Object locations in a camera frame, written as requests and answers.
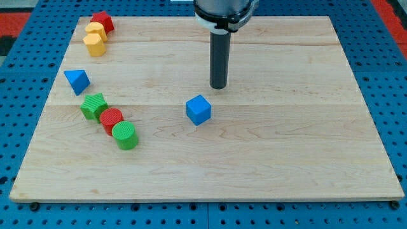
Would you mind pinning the yellow hexagon block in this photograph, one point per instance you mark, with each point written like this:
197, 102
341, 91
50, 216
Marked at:
94, 45

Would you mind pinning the yellow heart block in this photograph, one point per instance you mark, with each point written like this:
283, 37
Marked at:
96, 28

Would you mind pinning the blue cube block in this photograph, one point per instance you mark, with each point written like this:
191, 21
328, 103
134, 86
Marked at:
198, 110

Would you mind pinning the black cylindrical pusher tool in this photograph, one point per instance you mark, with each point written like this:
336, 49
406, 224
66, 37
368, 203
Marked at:
219, 60

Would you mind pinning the green cylinder block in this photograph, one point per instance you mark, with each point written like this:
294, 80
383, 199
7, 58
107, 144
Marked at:
125, 135

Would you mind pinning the wooden board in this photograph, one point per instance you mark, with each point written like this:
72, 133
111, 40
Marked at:
291, 126

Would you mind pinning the red cylinder block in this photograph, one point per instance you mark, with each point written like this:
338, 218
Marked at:
109, 118

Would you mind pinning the green star block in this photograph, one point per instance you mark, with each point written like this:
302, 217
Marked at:
93, 106

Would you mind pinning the blue triangle block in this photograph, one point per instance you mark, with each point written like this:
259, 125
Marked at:
78, 80

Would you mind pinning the red star block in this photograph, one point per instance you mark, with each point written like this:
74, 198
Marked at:
105, 19

